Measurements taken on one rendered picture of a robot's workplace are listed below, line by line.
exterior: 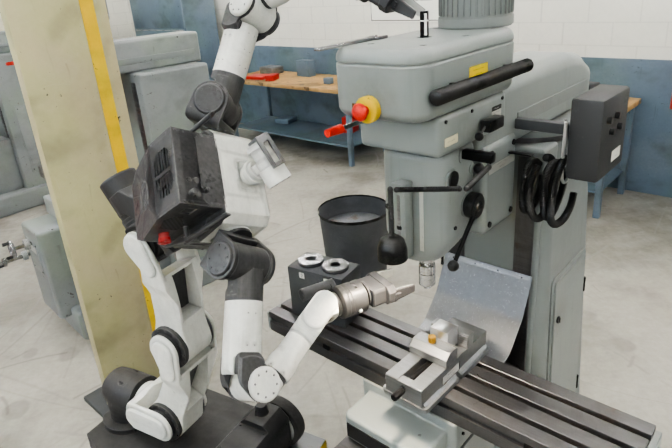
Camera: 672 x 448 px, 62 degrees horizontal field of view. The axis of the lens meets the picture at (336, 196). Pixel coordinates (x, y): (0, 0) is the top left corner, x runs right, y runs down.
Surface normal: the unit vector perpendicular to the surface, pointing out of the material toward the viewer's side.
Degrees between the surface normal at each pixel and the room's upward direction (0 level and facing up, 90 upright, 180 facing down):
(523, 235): 90
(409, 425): 0
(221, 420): 0
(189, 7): 90
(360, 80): 90
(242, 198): 57
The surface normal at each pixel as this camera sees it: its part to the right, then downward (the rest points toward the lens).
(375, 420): -0.07, -0.93
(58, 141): 0.75, 0.19
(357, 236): 0.07, 0.42
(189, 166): 0.69, -0.40
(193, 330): 0.85, -0.04
